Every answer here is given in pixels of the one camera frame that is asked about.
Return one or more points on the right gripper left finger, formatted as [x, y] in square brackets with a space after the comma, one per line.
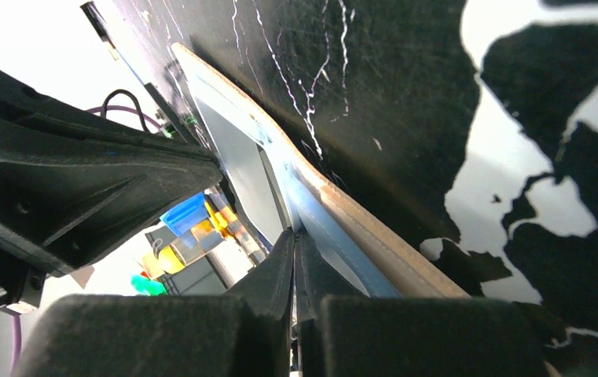
[242, 332]

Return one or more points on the beige leather card holder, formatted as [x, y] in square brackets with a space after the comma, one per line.
[368, 254]

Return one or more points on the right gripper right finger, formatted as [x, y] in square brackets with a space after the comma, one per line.
[342, 332]

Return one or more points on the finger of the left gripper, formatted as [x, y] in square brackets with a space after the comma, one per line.
[75, 186]

